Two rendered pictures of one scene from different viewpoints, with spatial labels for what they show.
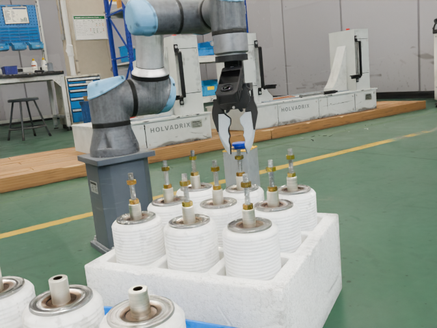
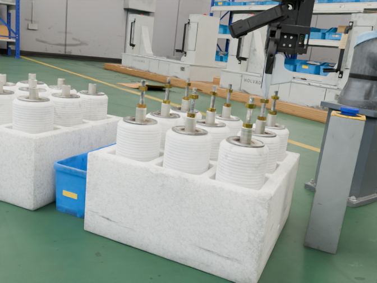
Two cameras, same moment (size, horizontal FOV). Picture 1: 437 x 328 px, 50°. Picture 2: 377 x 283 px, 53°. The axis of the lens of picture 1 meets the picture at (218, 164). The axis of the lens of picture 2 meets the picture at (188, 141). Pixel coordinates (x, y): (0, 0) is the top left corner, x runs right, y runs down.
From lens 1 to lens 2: 1.17 m
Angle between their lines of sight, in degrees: 83
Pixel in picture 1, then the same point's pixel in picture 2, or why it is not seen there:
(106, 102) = (356, 53)
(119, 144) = (349, 94)
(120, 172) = not seen: hidden behind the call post
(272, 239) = (122, 130)
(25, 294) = (84, 96)
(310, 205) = (226, 157)
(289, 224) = (168, 144)
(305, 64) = not seen: outside the picture
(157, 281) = not seen: hidden behind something
